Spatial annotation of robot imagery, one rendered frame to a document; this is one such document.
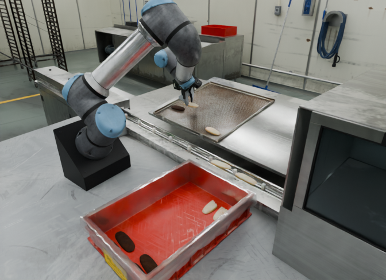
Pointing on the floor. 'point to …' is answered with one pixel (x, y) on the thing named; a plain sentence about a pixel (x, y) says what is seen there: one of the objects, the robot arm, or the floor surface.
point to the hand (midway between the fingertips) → (190, 102)
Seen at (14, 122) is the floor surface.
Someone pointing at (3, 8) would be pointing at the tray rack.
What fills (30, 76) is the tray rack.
